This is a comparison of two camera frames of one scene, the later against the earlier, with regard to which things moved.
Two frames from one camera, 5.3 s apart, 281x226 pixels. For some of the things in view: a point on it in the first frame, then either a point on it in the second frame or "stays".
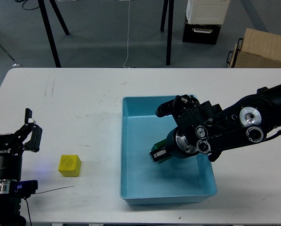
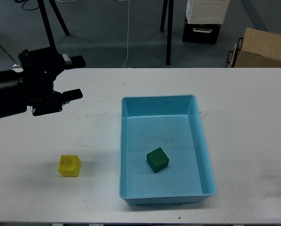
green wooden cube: x=159 y=145 → x=157 y=159
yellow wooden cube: x=69 y=165 stays
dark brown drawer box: x=206 y=34 stays
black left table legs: x=52 y=41 stays
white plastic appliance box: x=207 y=12 stays
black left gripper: x=6 y=150 → x=40 y=67
